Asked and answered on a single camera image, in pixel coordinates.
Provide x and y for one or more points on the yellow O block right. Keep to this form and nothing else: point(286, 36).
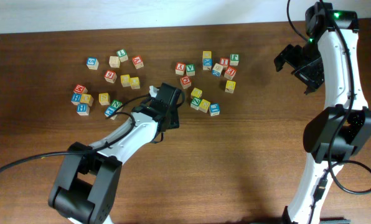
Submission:
point(204, 105)

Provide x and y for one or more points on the green J block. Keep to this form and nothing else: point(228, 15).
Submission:
point(234, 59)

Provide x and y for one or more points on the blue H block upper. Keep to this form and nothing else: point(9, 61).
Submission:
point(75, 99)

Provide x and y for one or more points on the yellow S block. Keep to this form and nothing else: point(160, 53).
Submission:
point(104, 99)

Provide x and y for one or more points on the blue H block lower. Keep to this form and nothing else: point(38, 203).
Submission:
point(83, 109)

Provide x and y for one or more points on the blue P block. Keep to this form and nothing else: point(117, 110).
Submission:
point(110, 112)

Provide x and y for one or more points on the green V block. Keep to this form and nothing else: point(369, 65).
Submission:
point(190, 70)

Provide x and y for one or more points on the yellow top block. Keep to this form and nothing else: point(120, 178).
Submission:
point(206, 54)

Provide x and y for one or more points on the red 6 block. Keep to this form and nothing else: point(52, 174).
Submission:
point(110, 76)

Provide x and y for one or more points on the plain wooden block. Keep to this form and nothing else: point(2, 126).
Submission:
point(114, 62)

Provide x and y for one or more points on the blue X block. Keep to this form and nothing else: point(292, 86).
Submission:
point(207, 63)

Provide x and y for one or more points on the red A block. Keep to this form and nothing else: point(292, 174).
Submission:
point(137, 62)

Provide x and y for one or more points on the yellow block right of pair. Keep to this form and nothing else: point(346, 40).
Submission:
point(134, 83)

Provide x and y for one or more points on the blue edged tilted block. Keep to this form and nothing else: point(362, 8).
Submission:
point(217, 70)

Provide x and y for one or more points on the green L block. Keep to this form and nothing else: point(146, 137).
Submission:
point(122, 55)

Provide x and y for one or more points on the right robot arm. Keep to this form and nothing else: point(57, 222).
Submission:
point(338, 133)

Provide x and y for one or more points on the yellow K block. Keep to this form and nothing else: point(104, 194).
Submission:
point(230, 86)

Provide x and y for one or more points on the green N block left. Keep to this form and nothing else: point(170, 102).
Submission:
point(116, 104)

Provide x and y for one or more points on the blue h block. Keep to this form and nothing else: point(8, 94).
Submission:
point(75, 99)
point(83, 109)

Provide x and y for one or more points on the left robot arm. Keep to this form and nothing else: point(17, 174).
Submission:
point(86, 184)

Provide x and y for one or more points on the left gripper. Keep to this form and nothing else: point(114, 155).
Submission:
point(175, 122)

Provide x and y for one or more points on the yellow block of pair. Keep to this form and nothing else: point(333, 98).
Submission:
point(125, 80)
point(134, 83)

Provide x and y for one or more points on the green n block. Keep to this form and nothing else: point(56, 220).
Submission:
point(195, 103)
point(116, 104)

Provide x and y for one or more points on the blue L block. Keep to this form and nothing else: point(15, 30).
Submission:
point(214, 109)

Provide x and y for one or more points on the green N block right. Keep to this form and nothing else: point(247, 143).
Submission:
point(195, 103)

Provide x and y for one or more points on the red I block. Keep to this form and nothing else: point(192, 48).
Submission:
point(224, 62)

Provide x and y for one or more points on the red Y block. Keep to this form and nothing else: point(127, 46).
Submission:
point(180, 68)

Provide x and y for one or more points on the yellow Z block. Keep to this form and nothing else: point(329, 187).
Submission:
point(196, 93)

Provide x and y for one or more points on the yellow block left of pair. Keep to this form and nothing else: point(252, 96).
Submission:
point(125, 80)

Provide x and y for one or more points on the red E block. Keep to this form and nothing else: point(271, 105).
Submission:
point(230, 73)

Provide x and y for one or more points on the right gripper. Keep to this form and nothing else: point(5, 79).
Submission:
point(312, 79)

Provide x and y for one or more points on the yellow o block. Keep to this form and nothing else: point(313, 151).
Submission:
point(86, 99)
point(204, 105)

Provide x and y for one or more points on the blue number 5 block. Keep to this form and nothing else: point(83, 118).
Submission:
point(92, 63)

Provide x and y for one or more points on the red M block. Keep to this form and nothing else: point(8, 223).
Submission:
point(80, 89)

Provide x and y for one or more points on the red C block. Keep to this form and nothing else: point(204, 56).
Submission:
point(185, 82)

